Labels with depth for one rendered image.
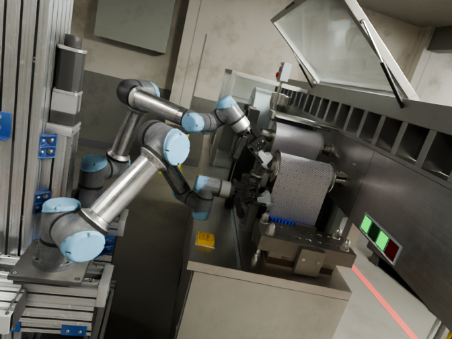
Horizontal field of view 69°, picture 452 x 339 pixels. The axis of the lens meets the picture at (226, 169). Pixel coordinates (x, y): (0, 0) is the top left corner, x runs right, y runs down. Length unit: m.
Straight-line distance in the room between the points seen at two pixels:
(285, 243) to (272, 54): 4.22
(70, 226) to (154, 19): 3.94
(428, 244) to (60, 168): 1.25
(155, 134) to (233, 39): 4.10
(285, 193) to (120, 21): 3.81
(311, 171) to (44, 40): 1.10
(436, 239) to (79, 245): 1.01
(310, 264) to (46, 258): 0.95
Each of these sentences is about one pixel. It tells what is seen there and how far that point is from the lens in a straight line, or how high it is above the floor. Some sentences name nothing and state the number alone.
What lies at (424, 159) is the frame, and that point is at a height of 1.48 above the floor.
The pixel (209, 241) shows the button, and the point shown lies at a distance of 1.37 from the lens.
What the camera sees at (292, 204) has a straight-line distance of 1.48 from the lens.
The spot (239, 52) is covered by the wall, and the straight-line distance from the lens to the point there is 5.16.
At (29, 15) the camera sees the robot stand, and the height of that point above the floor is 1.60.
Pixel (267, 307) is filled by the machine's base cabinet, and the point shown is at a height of 0.76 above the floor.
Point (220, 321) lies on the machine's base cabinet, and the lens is 1.44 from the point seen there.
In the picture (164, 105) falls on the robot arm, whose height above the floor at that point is 1.40.
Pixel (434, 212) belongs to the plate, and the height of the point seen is 1.37.
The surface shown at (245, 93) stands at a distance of 2.37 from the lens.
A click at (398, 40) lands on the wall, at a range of 6.21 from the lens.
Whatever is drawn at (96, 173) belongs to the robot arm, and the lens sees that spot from 1.65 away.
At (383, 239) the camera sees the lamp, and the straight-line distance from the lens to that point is 1.24.
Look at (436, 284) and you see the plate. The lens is 1.06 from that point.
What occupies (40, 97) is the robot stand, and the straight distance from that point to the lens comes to 1.28.
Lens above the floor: 1.59
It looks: 16 degrees down
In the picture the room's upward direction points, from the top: 15 degrees clockwise
